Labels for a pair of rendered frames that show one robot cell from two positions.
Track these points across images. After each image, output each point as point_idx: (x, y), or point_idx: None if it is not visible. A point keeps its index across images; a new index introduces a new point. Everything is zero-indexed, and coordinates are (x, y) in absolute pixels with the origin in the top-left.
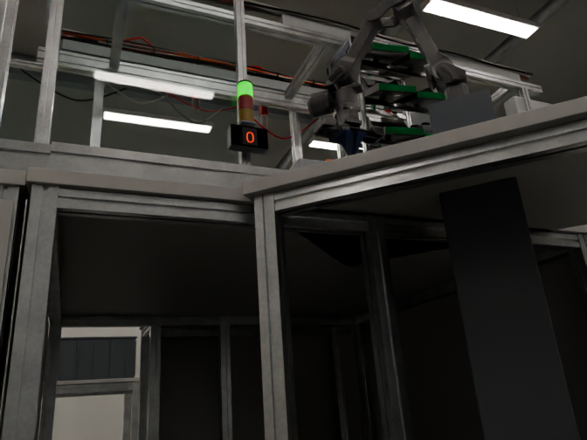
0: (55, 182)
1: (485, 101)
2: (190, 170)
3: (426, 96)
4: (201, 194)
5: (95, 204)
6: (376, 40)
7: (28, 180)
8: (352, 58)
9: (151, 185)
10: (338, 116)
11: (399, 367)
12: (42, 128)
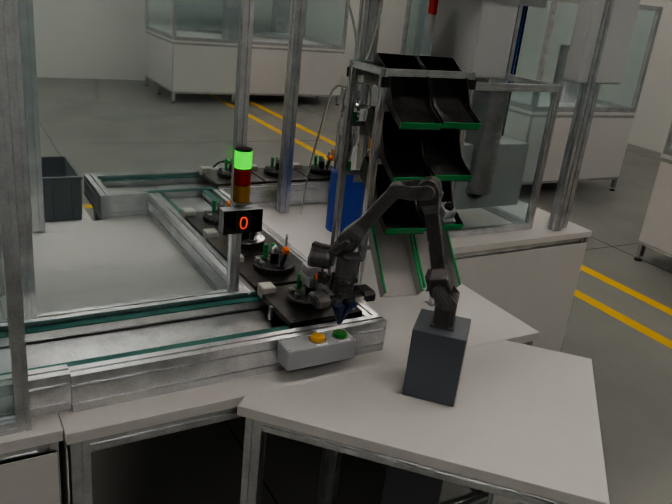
0: (88, 439)
1: (458, 351)
2: (191, 365)
3: (443, 179)
4: (202, 412)
5: (119, 441)
6: (412, 74)
7: (68, 444)
8: (362, 229)
9: (162, 418)
10: (334, 284)
11: (335, 481)
12: (25, 247)
